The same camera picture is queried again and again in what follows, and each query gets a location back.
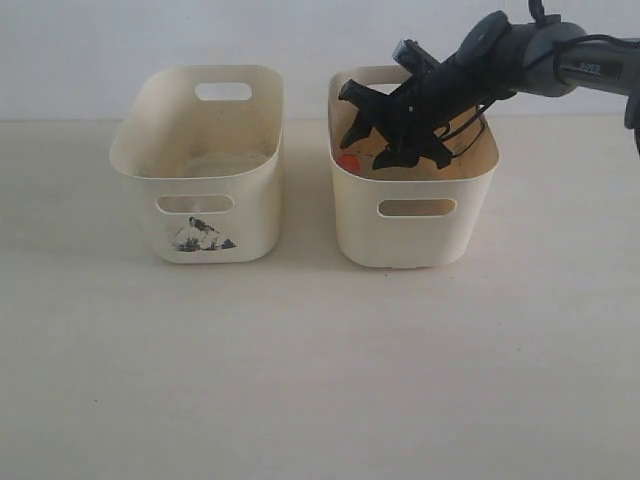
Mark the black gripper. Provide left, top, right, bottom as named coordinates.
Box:
left=338, top=64, right=511, bottom=169

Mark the cream plastic bin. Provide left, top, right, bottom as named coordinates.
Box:
left=327, top=66, right=499, bottom=269
left=109, top=65, right=285, bottom=264

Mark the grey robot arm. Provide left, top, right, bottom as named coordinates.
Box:
left=338, top=1, right=639, bottom=170

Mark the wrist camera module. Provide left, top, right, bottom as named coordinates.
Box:
left=392, top=39, right=440, bottom=75

